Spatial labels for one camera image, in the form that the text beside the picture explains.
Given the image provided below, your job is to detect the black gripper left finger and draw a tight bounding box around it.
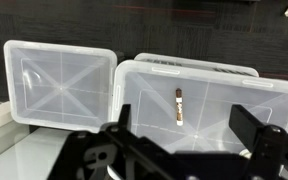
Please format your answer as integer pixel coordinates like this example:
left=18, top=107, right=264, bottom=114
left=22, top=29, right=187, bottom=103
left=47, top=103, right=185, bottom=180

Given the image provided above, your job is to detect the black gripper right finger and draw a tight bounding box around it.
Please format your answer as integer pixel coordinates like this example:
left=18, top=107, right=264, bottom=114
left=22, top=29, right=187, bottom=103
left=228, top=104, right=288, bottom=180

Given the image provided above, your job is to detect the brown dry erase marker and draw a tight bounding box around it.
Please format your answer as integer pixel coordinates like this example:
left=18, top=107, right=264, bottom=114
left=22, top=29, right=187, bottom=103
left=175, top=87, right=184, bottom=127

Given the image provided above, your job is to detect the clear plastic bin right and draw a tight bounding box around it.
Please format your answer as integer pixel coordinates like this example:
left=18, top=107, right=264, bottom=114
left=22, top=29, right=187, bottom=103
left=109, top=59, right=288, bottom=180

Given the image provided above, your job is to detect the clear plastic storage bin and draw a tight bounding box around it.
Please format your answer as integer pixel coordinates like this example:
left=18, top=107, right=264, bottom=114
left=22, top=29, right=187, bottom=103
left=133, top=52, right=260, bottom=78

